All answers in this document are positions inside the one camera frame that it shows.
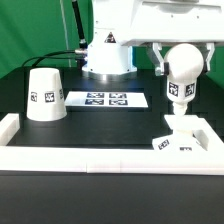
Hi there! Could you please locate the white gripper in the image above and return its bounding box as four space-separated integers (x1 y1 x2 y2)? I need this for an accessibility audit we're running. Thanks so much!
121 0 224 76

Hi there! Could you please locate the white lamp bulb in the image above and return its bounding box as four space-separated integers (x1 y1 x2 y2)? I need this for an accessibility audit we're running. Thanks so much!
165 43 204 116

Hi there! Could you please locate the white lamp base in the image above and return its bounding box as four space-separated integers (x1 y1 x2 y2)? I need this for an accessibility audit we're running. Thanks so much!
152 115 205 152

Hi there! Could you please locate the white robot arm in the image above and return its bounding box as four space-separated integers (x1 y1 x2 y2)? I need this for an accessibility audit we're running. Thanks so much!
83 0 224 78

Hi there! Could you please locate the white lamp shade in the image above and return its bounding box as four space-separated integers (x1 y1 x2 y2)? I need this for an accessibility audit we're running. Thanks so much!
27 68 67 122

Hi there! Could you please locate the black rod with connector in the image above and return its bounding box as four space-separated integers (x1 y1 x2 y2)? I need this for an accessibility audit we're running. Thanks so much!
71 0 88 55

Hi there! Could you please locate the white marker sheet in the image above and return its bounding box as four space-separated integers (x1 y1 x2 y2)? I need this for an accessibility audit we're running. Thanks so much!
65 91 148 108

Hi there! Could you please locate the white U-shaped frame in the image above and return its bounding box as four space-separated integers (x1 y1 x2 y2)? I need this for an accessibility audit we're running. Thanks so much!
0 113 224 175

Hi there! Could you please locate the black cable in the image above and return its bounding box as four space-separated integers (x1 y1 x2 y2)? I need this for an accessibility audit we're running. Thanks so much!
21 50 88 69

